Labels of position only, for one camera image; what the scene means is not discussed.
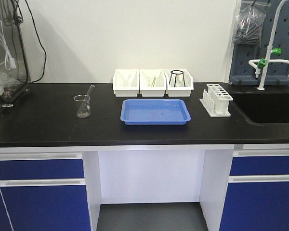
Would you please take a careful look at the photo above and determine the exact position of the clear glass test tube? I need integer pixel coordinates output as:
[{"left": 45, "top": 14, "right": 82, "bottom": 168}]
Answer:
[{"left": 78, "top": 84, "right": 95, "bottom": 118}]

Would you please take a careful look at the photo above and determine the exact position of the white test tube rack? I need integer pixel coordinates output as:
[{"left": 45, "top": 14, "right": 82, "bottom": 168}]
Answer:
[{"left": 199, "top": 84, "right": 234, "bottom": 117}]

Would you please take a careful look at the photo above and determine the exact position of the grey pegboard drying rack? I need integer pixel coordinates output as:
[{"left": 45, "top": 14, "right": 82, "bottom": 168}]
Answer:
[{"left": 229, "top": 0, "right": 289, "bottom": 86}]

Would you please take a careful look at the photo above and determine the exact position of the blue plastic tray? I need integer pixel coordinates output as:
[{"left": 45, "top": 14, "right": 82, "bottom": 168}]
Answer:
[{"left": 120, "top": 99, "right": 191, "bottom": 125}]

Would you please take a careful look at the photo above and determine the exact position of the middle white storage bin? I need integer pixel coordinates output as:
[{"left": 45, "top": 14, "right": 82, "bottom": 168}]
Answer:
[{"left": 139, "top": 69, "right": 167, "bottom": 97}]

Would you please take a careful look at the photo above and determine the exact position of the white storage bin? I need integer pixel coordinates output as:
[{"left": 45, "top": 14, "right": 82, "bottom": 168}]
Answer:
[
  {"left": 139, "top": 69, "right": 167, "bottom": 97},
  {"left": 163, "top": 69, "right": 194, "bottom": 97},
  {"left": 113, "top": 69, "right": 140, "bottom": 97}
]

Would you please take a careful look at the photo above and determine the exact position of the small beaker in middle bin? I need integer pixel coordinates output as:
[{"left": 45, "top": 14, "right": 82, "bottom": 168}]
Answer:
[{"left": 147, "top": 76, "right": 158, "bottom": 88}]

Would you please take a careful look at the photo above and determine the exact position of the glassware in left bin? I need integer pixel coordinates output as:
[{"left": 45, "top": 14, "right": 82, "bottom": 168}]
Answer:
[{"left": 118, "top": 74, "right": 134, "bottom": 88}]

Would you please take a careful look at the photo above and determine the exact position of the glassware in bin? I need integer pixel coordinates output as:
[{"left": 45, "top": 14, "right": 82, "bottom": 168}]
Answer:
[
  {"left": 170, "top": 76, "right": 186, "bottom": 88},
  {"left": 118, "top": 74, "right": 134, "bottom": 88}
]

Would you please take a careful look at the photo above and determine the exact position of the left white storage bin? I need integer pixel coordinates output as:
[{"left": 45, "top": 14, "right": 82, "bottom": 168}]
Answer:
[{"left": 113, "top": 69, "right": 140, "bottom": 97}]

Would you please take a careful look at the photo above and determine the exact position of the right white storage bin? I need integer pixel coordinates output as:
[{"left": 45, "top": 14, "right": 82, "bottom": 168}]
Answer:
[{"left": 163, "top": 69, "right": 194, "bottom": 97}]

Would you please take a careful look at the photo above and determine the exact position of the glassware in right bin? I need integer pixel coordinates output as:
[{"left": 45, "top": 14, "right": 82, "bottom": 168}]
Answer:
[{"left": 170, "top": 76, "right": 186, "bottom": 88}]

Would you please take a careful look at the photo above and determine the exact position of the clear glass beaker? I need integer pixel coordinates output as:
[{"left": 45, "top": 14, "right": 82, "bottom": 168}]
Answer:
[{"left": 74, "top": 94, "right": 91, "bottom": 118}]

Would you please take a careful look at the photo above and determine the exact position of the white gooseneck lab faucet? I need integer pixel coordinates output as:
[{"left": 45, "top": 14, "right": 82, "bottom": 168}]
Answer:
[{"left": 248, "top": 0, "right": 289, "bottom": 90}]

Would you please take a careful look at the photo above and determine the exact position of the blue left cabinet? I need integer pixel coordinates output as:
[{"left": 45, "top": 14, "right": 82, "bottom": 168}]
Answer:
[{"left": 0, "top": 154, "right": 96, "bottom": 231}]

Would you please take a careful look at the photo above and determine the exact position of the blue cabinet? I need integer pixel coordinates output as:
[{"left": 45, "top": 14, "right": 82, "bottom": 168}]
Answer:
[
  {"left": 220, "top": 150, "right": 289, "bottom": 231},
  {"left": 0, "top": 154, "right": 96, "bottom": 231}
]

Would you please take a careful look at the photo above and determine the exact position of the black sink basin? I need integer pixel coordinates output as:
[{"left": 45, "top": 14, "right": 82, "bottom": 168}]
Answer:
[{"left": 231, "top": 91, "right": 289, "bottom": 123}]

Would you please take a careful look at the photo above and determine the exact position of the plastic bag of pegs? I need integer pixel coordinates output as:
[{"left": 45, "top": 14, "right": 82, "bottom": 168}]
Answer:
[{"left": 233, "top": 0, "right": 265, "bottom": 45}]

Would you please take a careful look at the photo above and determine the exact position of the blue right cabinet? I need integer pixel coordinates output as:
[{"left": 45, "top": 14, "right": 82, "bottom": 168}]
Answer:
[{"left": 220, "top": 150, "right": 289, "bottom": 231}]

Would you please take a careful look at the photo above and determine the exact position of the black wire tripod stand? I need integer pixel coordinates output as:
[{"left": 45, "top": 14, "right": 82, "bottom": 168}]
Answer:
[{"left": 169, "top": 70, "right": 186, "bottom": 87}]

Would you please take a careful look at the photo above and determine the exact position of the black power cable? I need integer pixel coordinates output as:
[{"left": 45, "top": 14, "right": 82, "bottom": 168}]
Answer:
[{"left": 10, "top": 0, "right": 47, "bottom": 84}]

